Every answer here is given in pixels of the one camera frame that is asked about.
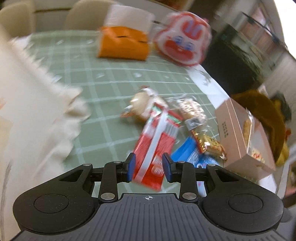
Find round pastry clear wrapper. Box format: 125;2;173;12
120;85;168;121

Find small gold snack pack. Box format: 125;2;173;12
191;130;227;161

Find sliced bread clear pack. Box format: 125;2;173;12
166;95;208;132

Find white tissue sheet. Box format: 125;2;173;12
103;4;155;33

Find blue white snack bag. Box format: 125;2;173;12
171;137;220;169

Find long biscuit clear pack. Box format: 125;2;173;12
242;109;255;152

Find brown fleece jacket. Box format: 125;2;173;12
231;90;285;162

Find yellow lounge chair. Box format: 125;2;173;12
271;91;292;167

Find white paper sheets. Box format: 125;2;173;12
187;65;229;99

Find orange tissue box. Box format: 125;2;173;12
97;26;149;61

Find rice cracker pack yellow label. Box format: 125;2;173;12
251;148;265;163

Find pink cardboard gift box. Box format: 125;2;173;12
215;98;275;180

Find red white rabbit bag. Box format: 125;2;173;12
153;11;212;67

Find green checked tablecloth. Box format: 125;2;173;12
24;31;226;170

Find red striped snack packet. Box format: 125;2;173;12
133;103;182;191

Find cream fringed cloth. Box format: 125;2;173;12
1;30;90;240

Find cream dining chair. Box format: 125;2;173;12
63;0;121;31

